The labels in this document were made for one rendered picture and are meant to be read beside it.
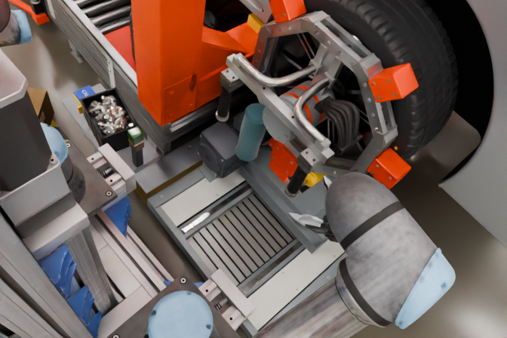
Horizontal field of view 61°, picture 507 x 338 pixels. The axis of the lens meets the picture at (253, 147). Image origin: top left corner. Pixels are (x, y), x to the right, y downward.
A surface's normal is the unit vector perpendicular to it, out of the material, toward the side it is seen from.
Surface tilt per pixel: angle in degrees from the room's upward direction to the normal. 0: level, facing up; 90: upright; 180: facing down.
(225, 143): 0
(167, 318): 7
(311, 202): 0
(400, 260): 31
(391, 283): 49
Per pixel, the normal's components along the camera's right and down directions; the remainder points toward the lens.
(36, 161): 0.69, 0.67
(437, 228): 0.18, -0.54
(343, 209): -0.73, -0.35
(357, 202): -0.41, -0.56
